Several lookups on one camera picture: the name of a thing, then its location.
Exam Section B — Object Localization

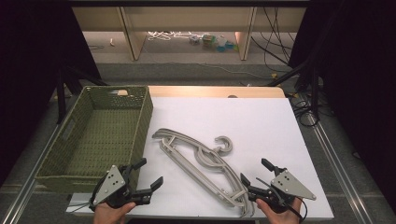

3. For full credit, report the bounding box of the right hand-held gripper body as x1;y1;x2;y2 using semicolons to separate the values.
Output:
247;167;318;215

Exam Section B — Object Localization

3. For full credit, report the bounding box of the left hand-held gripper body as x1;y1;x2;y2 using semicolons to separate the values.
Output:
88;164;154;212

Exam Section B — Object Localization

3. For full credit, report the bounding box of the green woven basket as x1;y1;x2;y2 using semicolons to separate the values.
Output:
35;85;154;194

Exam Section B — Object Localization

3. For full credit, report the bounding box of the person's left hand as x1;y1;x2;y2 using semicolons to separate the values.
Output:
92;201;137;224

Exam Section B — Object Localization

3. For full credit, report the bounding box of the person's right hand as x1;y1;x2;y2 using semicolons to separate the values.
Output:
255;197;304;224

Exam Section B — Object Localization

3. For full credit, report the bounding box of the white table mat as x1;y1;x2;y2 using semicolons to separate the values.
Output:
65;96;335;221

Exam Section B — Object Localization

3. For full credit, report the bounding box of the black curtain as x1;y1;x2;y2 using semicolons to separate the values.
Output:
289;0;396;216
0;0;102;188

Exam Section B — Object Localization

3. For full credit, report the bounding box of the pile of colourful toys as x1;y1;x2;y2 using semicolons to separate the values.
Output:
189;33;239;53

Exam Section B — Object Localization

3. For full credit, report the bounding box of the light wooden shelf unit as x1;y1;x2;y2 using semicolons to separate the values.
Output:
71;6;307;62

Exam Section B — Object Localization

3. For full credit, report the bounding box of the right hand-held gripper cable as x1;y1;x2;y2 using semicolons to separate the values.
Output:
255;176;308;224

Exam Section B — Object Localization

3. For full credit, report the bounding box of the hand-held gripper cable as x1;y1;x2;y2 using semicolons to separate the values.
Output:
66;176;106;215
255;176;308;224

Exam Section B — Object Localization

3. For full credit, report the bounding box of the left hand-held gripper cable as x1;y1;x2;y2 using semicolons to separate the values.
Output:
66;176;106;215

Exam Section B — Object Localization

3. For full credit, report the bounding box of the coiled black cable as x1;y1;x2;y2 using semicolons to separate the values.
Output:
289;92;320;128

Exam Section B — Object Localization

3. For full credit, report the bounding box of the thin white floor cable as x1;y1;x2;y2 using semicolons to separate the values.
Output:
198;63;273;79

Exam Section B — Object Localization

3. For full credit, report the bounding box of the bundle of black hanging cables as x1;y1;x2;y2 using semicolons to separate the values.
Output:
250;6;297;73

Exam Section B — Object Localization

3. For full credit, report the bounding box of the white cord on floor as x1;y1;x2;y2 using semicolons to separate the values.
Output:
147;30;204;42

